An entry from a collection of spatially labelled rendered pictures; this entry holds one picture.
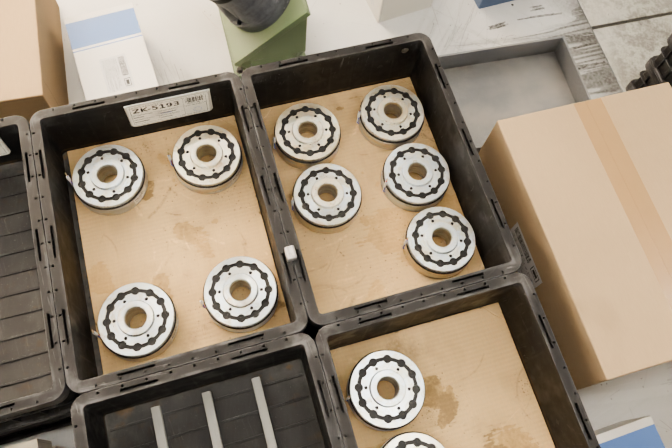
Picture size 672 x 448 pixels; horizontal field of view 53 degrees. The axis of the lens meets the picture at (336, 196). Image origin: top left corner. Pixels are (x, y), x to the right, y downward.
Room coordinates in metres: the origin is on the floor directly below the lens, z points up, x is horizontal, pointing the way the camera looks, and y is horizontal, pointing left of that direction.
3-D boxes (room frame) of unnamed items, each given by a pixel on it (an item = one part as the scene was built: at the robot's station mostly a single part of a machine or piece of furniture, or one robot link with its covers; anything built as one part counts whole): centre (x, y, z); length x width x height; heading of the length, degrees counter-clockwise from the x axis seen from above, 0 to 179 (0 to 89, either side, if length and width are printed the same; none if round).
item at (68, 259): (0.30, 0.22, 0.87); 0.40 x 0.30 x 0.11; 26
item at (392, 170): (0.46, -0.12, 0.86); 0.10 x 0.10 x 0.01
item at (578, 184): (0.44, -0.44, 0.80); 0.40 x 0.30 x 0.20; 26
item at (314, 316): (0.43, -0.05, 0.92); 0.40 x 0.30 x 0.02; 26
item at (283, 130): (0.50, 0.06, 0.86); 0.10 x 0.10 x 0.01
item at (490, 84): (0.72, -0.29, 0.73); 0.27 x 0.20 x 0.05; 113
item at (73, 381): (0.30, 0.22, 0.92); 0.40 x 0.30 x 0.02; 26
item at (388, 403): (0.14, -0.11, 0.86); 0.05 x 0.05 x 0.01
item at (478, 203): (0.43, -0.05, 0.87); 0.40 x 0.30 x 0.11; 26
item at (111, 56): (0.61, 0.42, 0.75); 0.20 x 0.12 x 0.09; 30
